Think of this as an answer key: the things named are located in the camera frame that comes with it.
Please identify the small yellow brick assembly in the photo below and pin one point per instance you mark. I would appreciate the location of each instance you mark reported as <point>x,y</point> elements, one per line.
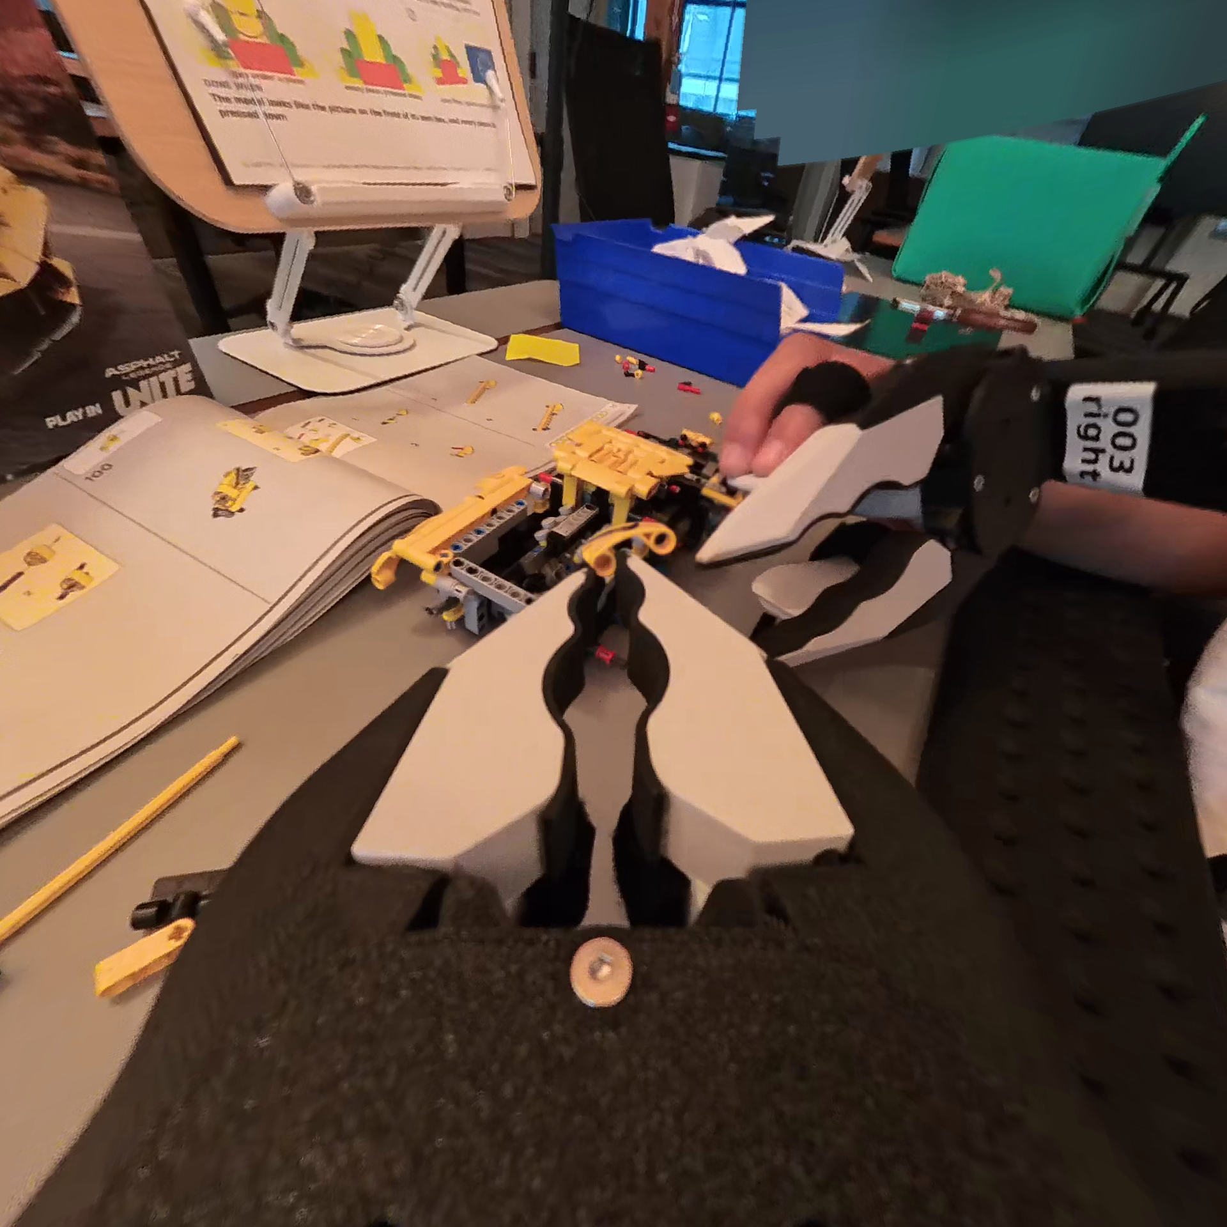
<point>633,539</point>

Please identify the pile of small brick pins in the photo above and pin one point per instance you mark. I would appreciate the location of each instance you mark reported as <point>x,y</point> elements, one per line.
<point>633,364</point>

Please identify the small yellow brick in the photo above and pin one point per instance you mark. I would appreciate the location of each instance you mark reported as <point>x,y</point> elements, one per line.
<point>140,958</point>

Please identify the long yellow rod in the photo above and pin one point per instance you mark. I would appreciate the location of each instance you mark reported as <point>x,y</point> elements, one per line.
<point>125,831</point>

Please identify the grey desk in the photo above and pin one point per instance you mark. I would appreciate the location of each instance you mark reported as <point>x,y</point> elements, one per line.
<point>316,689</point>

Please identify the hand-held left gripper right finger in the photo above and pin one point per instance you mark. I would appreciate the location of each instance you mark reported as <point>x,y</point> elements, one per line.
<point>738,767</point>

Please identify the toy car box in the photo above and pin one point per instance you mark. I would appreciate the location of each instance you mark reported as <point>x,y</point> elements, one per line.
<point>58,288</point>

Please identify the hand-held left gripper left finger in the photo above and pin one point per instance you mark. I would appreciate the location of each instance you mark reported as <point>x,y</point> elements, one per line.
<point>451,767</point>

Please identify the printed instruction sheet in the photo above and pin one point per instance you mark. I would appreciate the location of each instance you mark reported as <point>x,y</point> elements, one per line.
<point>383,124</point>

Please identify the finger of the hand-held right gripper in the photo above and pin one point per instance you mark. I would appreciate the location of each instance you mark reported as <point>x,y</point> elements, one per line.
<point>816,488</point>
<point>806,589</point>

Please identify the open instruction booklet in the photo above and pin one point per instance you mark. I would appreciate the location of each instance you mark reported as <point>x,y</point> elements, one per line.
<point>192,576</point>

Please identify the black brick connector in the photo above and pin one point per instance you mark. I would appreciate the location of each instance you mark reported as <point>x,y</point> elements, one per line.
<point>178,901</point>

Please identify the person's right forearm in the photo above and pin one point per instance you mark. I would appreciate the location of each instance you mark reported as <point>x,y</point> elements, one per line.
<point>1131,542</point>

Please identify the blue plastic bin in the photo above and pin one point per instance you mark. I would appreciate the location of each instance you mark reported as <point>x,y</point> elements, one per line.
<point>671,307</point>

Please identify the yellow black toy car model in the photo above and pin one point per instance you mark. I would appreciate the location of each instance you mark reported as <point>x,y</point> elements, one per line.
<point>614,456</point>

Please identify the black perforated pad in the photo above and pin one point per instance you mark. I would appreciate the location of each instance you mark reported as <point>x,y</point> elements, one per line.
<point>1055,767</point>

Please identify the green felt bag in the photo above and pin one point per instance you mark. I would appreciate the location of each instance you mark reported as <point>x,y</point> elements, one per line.
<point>1016,229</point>

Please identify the crumpled white bags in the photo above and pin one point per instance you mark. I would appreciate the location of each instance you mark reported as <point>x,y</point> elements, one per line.
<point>709,247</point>

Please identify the yellow paper note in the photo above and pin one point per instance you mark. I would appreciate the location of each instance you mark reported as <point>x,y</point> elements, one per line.
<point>543,349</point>

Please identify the green box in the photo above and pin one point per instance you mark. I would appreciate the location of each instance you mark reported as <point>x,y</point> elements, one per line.
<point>887,330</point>

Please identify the person's right hand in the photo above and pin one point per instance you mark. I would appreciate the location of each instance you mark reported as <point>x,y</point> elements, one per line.
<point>768,422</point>

